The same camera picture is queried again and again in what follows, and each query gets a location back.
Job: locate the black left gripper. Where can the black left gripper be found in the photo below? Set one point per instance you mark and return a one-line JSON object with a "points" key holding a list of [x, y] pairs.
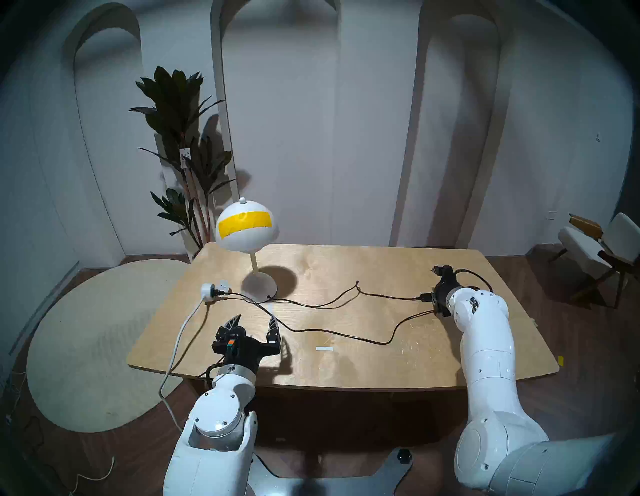
{"points": [[242, 351]]}

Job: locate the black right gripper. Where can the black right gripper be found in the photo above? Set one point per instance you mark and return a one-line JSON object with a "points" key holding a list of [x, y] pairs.
{"points": [[444, 292]]}

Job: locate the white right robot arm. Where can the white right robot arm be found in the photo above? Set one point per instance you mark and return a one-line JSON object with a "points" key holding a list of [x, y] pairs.
{"points": [[490, 360]]}

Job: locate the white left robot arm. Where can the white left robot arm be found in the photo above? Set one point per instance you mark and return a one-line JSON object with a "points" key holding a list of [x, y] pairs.
{"points": [[220, 415]]}

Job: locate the white lamp with yellow tape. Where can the white lamp with yellow tape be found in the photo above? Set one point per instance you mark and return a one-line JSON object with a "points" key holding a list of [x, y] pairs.
{"points": [[247, 235]]}

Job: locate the black power plug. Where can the black power plug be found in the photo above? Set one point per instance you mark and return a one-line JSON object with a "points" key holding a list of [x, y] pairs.
{"points": [[219, 293]]}

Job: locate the white round extension socket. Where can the white round extension socket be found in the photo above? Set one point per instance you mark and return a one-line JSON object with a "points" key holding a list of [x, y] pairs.
{"points": [[207, 291]]}

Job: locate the light wooden table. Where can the light wooden table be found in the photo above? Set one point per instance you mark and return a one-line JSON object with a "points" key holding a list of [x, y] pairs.
{"points": [[360, 267]]}

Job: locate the white wooden armchair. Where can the white wooden armchair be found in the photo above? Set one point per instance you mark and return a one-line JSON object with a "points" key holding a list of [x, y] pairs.
{"points": [[585, 247]]}

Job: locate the beige oval rug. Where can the beige oval rug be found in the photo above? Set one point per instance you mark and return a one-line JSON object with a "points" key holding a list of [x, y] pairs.
{"points": [[95, 330]]}

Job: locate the black star knob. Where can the black star knob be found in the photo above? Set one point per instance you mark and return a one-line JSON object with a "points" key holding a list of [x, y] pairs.
{"points": [[404, 455]]}

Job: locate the white plant tag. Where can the white plant tag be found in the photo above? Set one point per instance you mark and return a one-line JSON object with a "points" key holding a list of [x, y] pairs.
{"points": [[185, 157]]}

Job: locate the tall green leafy plant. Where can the tall green leafy plant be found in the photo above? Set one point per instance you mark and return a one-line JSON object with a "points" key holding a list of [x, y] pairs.
{"points": [[172, 100]]}

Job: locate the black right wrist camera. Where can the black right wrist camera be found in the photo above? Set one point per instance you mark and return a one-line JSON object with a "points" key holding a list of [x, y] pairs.
{"points": [[443, 270]]}

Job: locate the grey metal robot base plate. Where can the grey metal robot base plate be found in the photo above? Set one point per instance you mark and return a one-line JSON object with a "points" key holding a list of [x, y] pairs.
{"points": [[320, 484]]}

